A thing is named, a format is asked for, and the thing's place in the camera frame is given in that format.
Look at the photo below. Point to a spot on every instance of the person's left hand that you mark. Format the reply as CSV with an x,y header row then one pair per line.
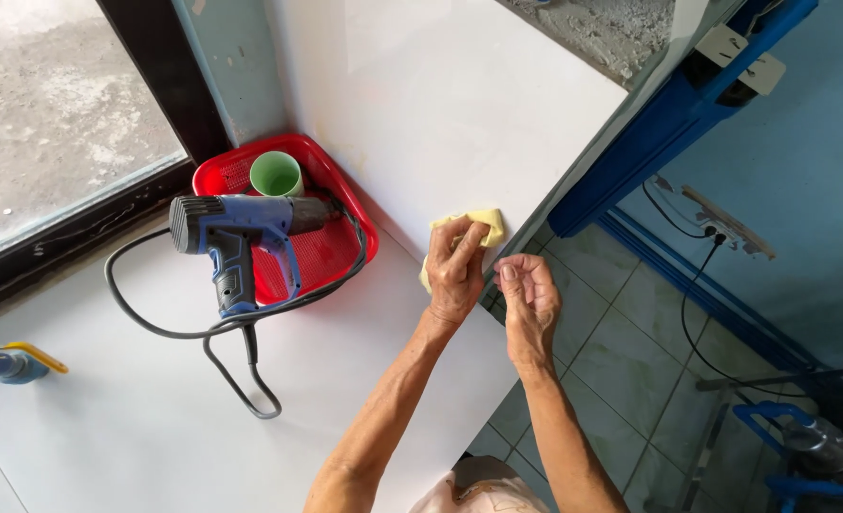
x,y
453,274

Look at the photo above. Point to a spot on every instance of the person's right hand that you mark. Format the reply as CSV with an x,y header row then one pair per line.
x,y
532,310

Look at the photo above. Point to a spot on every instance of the yellow cloth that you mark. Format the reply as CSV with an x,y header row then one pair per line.
x,y
484,226

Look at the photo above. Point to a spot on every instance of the red plastic basket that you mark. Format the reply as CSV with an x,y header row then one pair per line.
x,y
328,249

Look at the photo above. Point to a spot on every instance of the green plastic cup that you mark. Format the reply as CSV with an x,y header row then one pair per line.
x,y
277,174

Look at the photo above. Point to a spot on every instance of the blue heat gun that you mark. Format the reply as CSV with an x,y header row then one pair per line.
x,y
239,235

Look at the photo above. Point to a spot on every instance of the blue metal stand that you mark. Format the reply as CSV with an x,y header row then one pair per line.
x,y
784,442

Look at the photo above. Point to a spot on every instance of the white wall socket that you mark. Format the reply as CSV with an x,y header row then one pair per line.
x,y
727,229

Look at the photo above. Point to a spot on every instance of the blue door frame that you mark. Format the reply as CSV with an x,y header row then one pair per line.
x,y
678,121

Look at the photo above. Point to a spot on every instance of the white switch plates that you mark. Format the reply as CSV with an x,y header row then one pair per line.
x,y
742,58

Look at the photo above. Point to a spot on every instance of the black window frame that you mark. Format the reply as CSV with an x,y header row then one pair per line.
x,y
158,107

